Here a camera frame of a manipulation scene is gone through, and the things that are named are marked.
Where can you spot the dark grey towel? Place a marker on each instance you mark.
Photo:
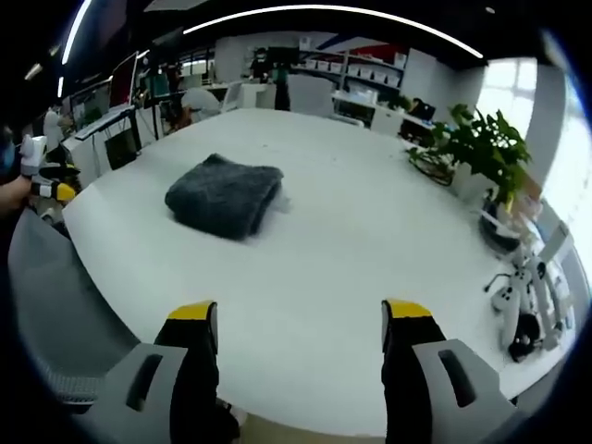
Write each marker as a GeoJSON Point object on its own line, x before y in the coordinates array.
{"type": "Point", "coordinates": [225, 197]}

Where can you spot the person's left hand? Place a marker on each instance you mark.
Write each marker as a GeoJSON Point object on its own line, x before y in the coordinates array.
{"type": "Point", "coordinates": [16, 194]}

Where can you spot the white side desk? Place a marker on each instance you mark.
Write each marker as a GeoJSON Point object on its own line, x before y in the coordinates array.
{"type": "Point", "coordinates": [99, 139]}

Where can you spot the grey office chair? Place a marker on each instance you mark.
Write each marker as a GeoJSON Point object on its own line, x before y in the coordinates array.
{"type": "Point", "coordinates": [55, 310]}

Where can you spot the white hand-held devices pile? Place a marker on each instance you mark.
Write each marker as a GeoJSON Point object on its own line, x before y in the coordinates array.
{"type": "Point", "coordinates": [532, 296]}

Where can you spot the green potted plant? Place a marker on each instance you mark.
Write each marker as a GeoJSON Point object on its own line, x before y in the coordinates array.
{"type": "Point", "coordinates": [481, 152]}

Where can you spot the black laptop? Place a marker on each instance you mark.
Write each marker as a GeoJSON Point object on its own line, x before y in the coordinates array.
{"type": "Point", "coordinates": [423, 110]}

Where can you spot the white counter cabinet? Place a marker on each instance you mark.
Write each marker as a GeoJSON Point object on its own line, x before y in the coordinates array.
{"type": "Point", "coordinates": [370, 108]}

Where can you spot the white storage shelf with bins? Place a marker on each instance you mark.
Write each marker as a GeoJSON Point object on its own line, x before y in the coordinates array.
{"type": "Point", "coordinates": [353, 65]}

